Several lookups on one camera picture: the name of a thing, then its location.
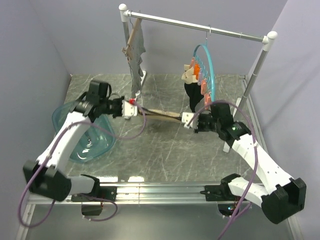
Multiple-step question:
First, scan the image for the grey striped garment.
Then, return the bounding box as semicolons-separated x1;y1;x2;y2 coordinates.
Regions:
127;26;146;99

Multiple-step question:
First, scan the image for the silver white clothes rack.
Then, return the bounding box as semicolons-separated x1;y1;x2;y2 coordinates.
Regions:
118;2;279;154

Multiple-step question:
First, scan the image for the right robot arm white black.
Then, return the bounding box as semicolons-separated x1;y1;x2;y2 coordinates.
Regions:
187;100;307;224

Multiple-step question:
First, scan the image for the black underwear beige waistband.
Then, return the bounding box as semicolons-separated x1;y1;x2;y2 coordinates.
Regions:
181;64;204;113

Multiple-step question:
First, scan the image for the beige underwear blue trim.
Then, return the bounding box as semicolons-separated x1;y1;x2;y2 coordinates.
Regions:
137;108;182;123

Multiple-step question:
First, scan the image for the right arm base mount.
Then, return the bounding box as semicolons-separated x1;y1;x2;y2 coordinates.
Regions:
200;184;240;218

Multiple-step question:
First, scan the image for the aluminium mounting rail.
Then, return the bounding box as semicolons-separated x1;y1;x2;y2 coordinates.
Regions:
17;182;302;240

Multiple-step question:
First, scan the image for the purple clothespin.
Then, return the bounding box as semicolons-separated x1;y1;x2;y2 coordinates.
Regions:
197;69;203;86

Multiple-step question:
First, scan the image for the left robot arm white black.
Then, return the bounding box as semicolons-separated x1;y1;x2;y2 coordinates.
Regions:
23;80;125;202

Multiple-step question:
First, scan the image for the salmon clothespin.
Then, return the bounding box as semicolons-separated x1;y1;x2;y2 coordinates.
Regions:
189;56;196;68
200;78;208;96

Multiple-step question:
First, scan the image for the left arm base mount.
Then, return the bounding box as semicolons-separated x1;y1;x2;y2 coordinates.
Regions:
70;186;118;217

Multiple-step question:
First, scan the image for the wooden clothes hanger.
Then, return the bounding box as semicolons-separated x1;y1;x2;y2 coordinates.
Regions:
121;18;142;60

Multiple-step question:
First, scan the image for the teal clip hanger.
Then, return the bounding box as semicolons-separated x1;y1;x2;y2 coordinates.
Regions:
192;33;216;102

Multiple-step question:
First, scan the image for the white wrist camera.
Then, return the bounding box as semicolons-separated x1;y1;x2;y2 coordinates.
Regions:
121;98;138;120
181;112;195;129

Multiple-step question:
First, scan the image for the orange clothespin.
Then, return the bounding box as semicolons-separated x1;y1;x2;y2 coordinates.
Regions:
193;63;200;76

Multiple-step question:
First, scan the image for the salmon clothespin end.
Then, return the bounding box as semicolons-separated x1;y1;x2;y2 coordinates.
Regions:
204;93;212;106

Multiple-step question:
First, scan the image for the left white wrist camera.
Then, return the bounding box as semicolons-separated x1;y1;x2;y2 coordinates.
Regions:
121;98;138;120

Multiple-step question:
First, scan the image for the teal plastic basin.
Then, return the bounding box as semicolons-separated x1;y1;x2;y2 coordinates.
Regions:
51;102;116;164

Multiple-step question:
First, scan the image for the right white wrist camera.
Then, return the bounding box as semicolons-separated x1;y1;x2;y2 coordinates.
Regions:
181;112;195;129

